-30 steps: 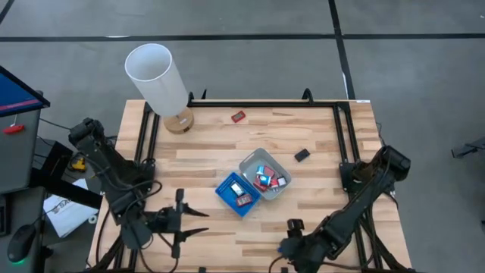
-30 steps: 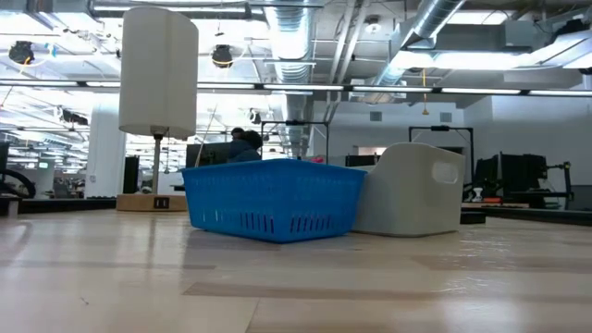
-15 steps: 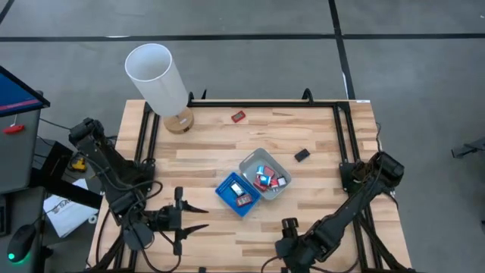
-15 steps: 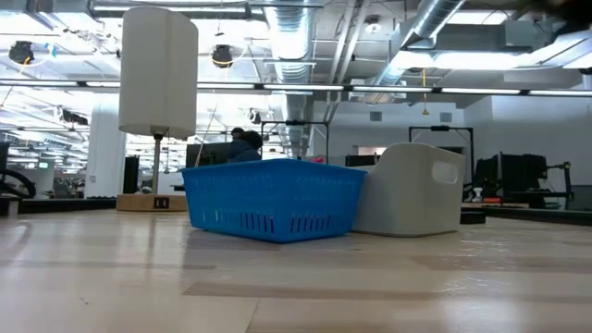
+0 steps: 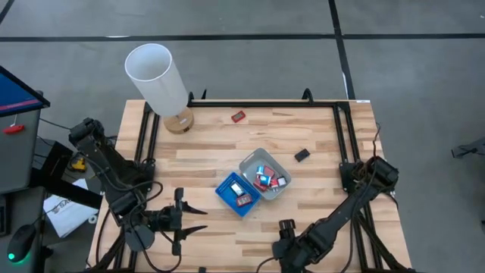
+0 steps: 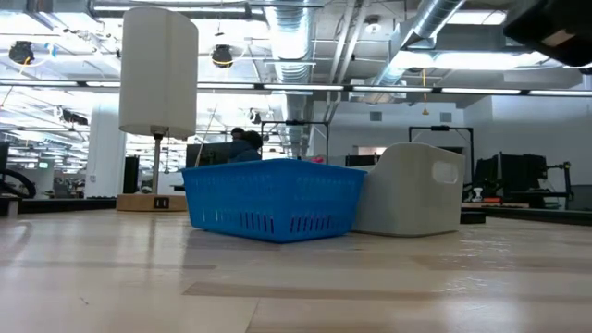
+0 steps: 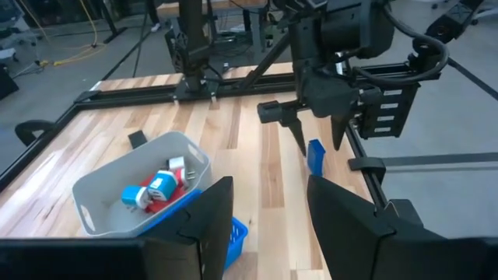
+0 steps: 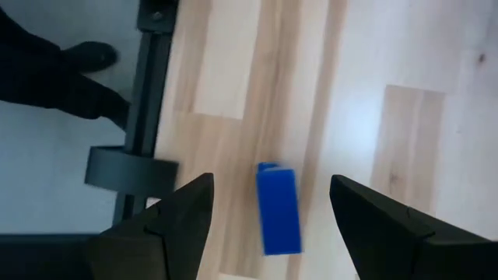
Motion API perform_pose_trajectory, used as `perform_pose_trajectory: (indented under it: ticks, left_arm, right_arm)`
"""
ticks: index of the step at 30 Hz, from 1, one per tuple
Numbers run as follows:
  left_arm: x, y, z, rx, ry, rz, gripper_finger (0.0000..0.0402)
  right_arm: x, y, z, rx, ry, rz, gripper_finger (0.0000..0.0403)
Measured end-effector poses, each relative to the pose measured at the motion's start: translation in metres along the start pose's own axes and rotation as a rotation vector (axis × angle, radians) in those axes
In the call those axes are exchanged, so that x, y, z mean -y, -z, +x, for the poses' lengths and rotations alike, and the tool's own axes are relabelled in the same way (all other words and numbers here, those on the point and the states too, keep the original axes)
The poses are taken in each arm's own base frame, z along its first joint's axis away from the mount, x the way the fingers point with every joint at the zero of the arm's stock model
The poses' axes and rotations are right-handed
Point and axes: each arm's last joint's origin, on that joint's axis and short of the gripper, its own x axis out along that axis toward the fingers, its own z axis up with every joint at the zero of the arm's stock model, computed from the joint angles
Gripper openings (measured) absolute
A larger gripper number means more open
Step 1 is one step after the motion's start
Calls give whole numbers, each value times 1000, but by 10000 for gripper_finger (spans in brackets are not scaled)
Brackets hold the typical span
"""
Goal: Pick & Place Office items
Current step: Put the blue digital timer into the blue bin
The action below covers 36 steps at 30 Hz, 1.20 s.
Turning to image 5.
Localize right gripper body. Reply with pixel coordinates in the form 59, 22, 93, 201
271, 218, 304, 273

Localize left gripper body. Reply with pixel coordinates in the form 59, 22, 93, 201
145, 187, 186, 257

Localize blue plastic mesh basket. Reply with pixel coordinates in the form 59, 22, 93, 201
214, 171, 262, 218

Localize grey plastic bin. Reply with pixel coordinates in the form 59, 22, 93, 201
239, 147, 293, 201

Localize black diagonal metal beam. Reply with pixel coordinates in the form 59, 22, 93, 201
30, 168, 104, 210

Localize white shade wooden table lamp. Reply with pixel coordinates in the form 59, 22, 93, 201
124, 42, 196, 135

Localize black floor box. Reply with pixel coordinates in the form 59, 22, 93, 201
33, 139, 75, 181

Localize grey desk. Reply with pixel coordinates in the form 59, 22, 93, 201
0, 108, 46, 273

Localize monitor with blue screen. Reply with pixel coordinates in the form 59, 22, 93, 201
0, 65, 52, 118

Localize black floor stand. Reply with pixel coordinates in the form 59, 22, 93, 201
450, 136, 485, 159

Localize yellow cable connector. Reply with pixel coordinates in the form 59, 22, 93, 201
67, 154, 89, 173

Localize black metal table frame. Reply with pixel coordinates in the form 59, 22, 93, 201
85, 87, 418, 273

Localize thin black floor cable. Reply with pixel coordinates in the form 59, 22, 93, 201
39, 116, 73, 132

